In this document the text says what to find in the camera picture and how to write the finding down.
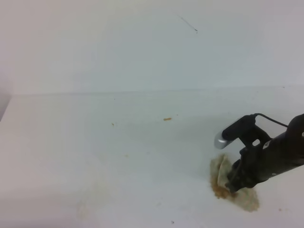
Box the green and beige rag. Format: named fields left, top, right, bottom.
left=209, top=153, right=260, bottom=212

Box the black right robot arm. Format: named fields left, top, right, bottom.
left=226, top=114, right=304, bottom=192

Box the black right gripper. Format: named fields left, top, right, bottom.
left=225, top=133, right=304, bottom=193

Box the thin black camera cable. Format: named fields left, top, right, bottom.
left=253, top=113, right=289, bottom=128

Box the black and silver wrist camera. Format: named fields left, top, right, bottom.
left=214, top=114, right=271, bottom=150

